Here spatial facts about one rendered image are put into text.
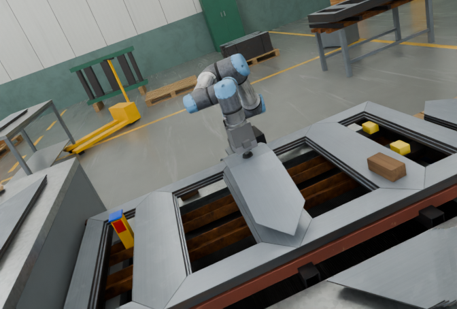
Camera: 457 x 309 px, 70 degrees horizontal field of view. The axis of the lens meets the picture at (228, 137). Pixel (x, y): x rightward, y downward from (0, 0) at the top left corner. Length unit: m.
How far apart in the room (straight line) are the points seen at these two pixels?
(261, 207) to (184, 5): 10.33
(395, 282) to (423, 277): 0.07
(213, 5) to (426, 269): 10.09
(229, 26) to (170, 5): 1.96
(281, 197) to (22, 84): 11.12
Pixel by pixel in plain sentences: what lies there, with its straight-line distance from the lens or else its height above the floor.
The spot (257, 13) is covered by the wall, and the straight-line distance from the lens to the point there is 11.72.
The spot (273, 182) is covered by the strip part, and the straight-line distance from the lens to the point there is 1.16.
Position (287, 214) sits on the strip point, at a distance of 1.11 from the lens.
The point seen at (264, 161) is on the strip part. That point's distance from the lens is 1.22.
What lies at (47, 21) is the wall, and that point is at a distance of 11.47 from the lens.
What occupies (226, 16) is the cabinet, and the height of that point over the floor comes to 0.94.
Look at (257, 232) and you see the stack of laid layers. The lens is 1.17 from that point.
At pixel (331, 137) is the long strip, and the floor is 0.85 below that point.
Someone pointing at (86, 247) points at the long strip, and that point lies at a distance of 1.56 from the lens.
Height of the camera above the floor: 1.59
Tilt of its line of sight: 23 degrees down
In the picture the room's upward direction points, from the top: 20 degrees counter-clockwise
